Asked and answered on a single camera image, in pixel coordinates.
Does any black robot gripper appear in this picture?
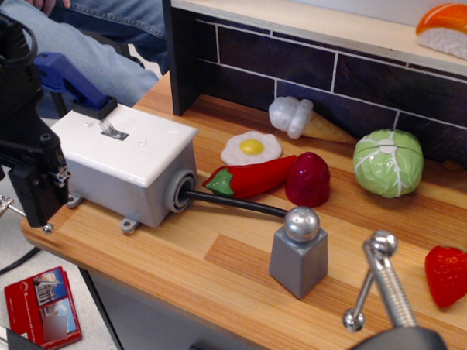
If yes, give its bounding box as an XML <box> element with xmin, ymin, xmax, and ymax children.
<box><xmin>0</xmin><ymin>97</ymin><xmax>73</xmax><ymax>230</ymax></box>

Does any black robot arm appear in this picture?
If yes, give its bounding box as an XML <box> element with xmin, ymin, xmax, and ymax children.
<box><xmin>0</xmin><ymin>1</ymin><xmax>69</xmax><ymax>228</ymax></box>

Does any metal screw clamp left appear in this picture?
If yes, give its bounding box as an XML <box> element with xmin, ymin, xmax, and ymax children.
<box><xmin>0</xmin><ymin>191</ymin><xmax>55</xmax><ymax>237</ymax></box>

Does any red booklet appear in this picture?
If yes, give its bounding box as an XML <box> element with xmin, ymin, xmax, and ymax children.
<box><xmin>5</xmin><ymin>266</ymin><xmax>82</xmax><ymax>350</ymax></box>

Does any person in blue jeans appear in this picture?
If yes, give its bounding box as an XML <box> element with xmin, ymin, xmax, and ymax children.
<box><xmin>0</xmin><ymin>0</ymin><xmax>169</xmax><ymax>107</ymax></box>

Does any red toy chili pepper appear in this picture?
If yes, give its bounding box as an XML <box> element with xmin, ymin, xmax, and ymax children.
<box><xmin>202</xmin><ymin>155</ymin><xmax>297</xmax><ymax>199</ymax></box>

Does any toy fried egg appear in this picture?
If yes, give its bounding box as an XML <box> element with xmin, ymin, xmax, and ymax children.
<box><xmin>221</xmin><ymin>131</ymin><xmax>282</xmax><ymax>166</ymax></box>

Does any toy ice cream cone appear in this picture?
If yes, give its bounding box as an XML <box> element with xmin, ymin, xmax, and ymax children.
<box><xmin>268</xmin><ymin>96</ymin><xmax>358</xmax><ymax>144</ymax></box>

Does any dark red toy fruit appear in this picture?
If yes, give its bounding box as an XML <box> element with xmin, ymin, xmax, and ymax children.
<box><xmin>285</xmin><ymin>152</ymin><xmax>331</xmax><ymax>208</ymax></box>

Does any silver toy salt shaker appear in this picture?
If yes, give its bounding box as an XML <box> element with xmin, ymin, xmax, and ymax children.
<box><xmin>269</xmin><ymin>206</ymin><xmax>329</xmax><ymax>299</ymax></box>

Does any wooden shelf with tile backsplash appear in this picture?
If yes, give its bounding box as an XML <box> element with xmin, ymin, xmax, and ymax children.
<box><xmin>163</xmin><ymin>0</ymin><xmax>467</xmax><ymax>169</ymax></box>

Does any green toy cabbage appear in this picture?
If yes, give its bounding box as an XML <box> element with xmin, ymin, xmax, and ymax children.
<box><xmin>353</xmin><ymin>129</ymin><xmax>424</xmax><ymax>198</ymax></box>

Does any red toy strawberry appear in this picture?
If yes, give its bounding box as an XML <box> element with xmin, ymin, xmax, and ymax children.
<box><xmin>424</xmin><ymin>245</ymin><xmax>467</xmax><ymax>308</ymax></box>

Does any toy salmon sushi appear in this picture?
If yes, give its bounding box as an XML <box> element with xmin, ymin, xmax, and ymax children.
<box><xmin>416</xmin><ymin>2</ymin><xmax>467</xmax><ymax>60</ymax></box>

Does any clear light switch toggle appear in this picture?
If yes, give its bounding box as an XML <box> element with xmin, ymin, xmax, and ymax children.
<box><xmin>99</xmin><ymin>118</ymin><xmax>129</xmax><ymax>141</ymax></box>

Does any grey light switch box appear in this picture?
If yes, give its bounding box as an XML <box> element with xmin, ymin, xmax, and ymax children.
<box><xmin>52</xmin><ymin>105</ymin><xmax>198</xmax><ymax>232</ymax></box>

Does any blue handled clamp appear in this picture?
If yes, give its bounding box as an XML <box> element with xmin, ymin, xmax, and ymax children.
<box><xmin>35</xmin><ymin>52</ymin><xmax>118</xmax><ymax>120</ymax></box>

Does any grey cabinet with drawer handle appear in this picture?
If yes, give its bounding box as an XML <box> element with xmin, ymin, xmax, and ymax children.
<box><xmin>78</xmin><ymin>255</ymin><xmax>342</xmax><ymax>350</ymax></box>

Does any black power cable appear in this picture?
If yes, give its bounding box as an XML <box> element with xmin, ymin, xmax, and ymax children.
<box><xmin>182</xmin><ymin>185</ymin><xmax>289</xmax><ymax>225</ymax></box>

